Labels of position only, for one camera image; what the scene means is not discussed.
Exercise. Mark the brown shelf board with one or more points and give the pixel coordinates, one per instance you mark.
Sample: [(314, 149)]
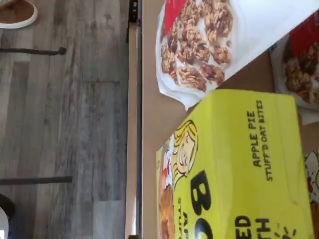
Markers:
[(149, 112)]

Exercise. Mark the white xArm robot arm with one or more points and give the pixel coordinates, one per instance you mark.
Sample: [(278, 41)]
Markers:
[(3, 224)]

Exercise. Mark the black metal leg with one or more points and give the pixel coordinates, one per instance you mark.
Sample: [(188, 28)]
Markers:
[(37, 181), (32, 51)]

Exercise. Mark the white round stool brown top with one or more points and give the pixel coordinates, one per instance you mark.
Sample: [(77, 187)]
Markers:
[(15, 15)]

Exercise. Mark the white granola bag red label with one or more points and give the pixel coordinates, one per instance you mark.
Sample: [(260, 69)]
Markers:
[(199, 37), (299, 74)]

